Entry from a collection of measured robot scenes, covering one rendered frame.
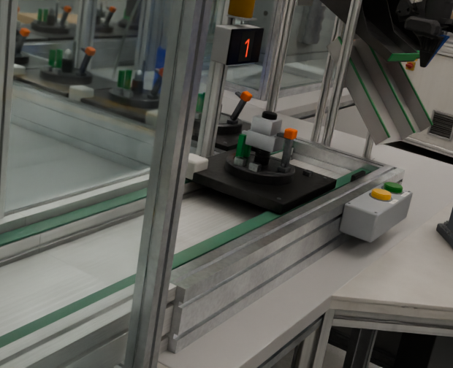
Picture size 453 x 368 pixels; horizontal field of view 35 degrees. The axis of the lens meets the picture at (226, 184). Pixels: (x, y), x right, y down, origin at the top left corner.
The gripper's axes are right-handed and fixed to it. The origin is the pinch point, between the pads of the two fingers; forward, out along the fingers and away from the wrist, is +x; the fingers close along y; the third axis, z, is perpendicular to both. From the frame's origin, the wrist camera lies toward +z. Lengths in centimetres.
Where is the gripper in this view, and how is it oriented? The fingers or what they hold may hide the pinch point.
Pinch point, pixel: (427, 50)
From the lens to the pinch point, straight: 157.5
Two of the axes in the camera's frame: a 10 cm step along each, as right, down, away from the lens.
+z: -8.3, -3.1, 4.7
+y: -5.4, 1.9, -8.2
